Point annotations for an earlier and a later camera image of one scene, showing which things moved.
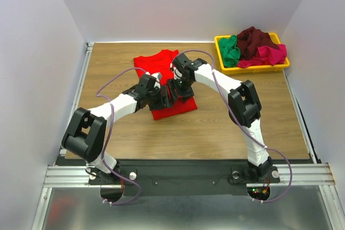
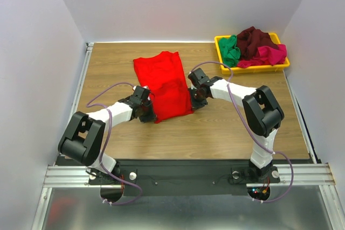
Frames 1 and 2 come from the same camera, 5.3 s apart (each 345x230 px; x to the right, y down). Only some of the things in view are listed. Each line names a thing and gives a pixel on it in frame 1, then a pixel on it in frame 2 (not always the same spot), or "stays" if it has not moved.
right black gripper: (180, 93) → (197, 100)
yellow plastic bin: (239, 70) stays
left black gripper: (163, 102) → (151, 117)
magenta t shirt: (266, 56) stays
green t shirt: (229, 51) stays
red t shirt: (160, 63) stays
